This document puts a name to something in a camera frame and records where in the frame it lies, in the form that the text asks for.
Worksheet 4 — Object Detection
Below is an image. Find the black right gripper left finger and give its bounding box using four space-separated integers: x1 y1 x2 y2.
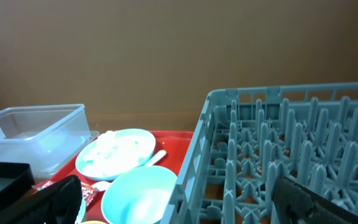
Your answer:
0 175 82 224

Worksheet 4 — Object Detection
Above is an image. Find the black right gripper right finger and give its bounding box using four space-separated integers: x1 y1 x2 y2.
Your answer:
272 177 358 224

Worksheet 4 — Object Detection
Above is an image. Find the red candy wrapper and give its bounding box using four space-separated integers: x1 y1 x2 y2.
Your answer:
35 180 98 206

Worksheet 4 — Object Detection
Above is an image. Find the yellow plastic cup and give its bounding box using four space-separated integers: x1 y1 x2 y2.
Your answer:
80 220 107 224

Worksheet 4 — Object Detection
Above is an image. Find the grey plastic dishwasher rack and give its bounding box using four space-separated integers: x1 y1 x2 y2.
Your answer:
162 82 358 223

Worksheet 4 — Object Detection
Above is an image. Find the green bowl with food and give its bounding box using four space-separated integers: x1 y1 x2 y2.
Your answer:
75 199 86 224

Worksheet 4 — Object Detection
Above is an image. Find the black plastic tray bin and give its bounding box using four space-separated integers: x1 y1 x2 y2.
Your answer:
0 162 35 210

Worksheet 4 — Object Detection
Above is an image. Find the light blue plate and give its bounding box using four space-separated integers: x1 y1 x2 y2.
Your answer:
75 129 157 181

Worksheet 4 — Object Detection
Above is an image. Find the clear plastic bin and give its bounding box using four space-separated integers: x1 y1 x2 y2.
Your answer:
0 104 99 183

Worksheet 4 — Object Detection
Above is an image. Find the light blue bowl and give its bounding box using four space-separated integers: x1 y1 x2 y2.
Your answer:
101 166 177 224

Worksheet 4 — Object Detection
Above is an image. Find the red plastic tray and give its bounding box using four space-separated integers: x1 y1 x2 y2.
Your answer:
50 131 193 223

